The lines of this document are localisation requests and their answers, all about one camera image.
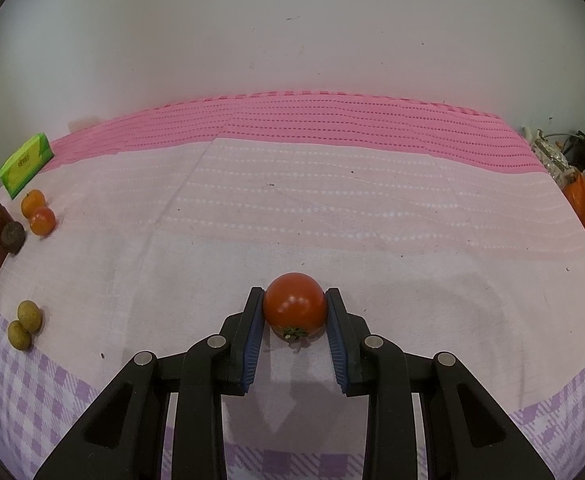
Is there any brown longan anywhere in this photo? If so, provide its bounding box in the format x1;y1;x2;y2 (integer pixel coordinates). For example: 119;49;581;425
17;300;42;332
7;321;32;351

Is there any crinkled silver foil packet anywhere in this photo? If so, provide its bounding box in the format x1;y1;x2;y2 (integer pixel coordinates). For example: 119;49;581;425
525;127;576;183

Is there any red tomato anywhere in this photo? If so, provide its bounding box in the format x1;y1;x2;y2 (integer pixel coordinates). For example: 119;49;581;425
263;272;327;345
29;206;56;237

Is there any pink and purple checked tablecloth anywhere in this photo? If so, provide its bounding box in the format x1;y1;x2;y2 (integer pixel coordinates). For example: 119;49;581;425
0;137;585;480

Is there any orange mandarin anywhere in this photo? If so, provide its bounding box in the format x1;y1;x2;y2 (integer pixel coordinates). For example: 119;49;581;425
21;189;46;218

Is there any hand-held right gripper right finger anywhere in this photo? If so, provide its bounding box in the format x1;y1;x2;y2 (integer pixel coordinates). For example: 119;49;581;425
325;287;556;480

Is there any pink foam mat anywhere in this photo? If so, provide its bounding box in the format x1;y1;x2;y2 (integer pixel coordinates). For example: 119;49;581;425
47;91;548;176

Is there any green tissue box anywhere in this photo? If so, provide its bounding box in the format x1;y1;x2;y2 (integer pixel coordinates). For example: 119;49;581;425
0;133;54;200

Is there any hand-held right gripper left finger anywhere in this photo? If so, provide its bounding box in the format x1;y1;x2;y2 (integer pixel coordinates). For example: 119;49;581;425
32;286;266;480

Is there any dark purple passion fruit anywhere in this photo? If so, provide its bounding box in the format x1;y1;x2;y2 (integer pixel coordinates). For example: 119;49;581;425
0;223;26;256

